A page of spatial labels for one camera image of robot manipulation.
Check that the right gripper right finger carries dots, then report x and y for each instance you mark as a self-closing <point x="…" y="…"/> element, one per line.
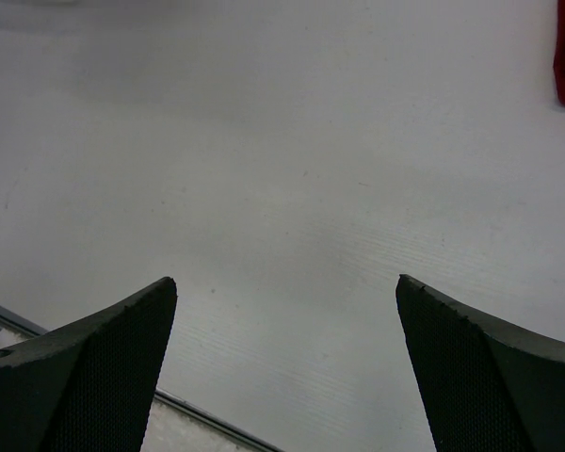
<point x="486" y="384"/>

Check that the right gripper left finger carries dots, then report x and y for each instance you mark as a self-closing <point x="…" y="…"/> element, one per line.
<point x="89" y="385"/>

